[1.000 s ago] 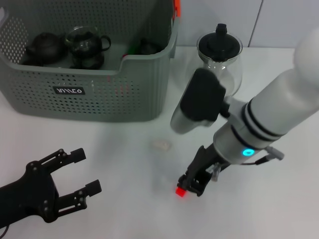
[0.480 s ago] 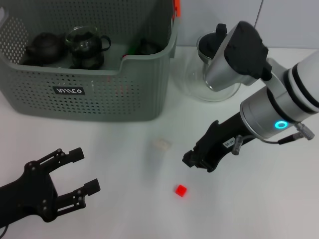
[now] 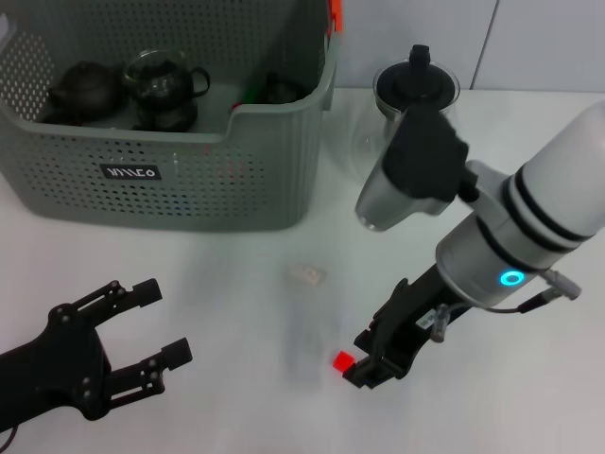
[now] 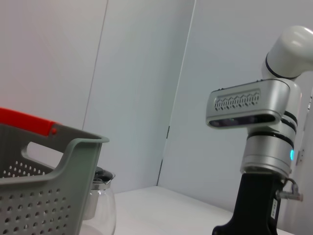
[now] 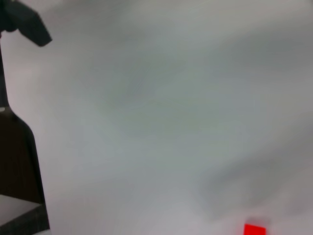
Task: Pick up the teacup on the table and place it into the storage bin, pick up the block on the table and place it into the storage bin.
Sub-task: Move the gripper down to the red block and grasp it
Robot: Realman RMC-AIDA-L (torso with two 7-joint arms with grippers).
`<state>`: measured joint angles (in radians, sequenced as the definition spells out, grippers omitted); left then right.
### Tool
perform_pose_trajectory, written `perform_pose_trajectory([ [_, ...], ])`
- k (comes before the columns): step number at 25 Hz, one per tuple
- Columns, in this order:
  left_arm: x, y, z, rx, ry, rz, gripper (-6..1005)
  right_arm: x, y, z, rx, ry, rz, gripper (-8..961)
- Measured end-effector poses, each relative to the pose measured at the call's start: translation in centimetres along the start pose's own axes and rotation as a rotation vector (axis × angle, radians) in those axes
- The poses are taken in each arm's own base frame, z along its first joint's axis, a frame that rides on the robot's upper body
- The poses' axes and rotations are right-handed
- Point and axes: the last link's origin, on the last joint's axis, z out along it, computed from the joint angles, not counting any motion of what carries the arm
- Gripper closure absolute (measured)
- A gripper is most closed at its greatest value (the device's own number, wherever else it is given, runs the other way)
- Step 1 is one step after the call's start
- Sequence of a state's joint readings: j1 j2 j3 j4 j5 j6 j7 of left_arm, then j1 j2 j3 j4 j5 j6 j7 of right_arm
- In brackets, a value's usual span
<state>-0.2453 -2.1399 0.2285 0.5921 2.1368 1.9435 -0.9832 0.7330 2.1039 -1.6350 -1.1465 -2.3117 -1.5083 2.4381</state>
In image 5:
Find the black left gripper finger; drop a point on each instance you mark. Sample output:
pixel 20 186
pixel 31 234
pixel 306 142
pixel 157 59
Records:
pixel 27 22

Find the small red cube brick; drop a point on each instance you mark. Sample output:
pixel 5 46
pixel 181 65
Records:
pixel 254 230

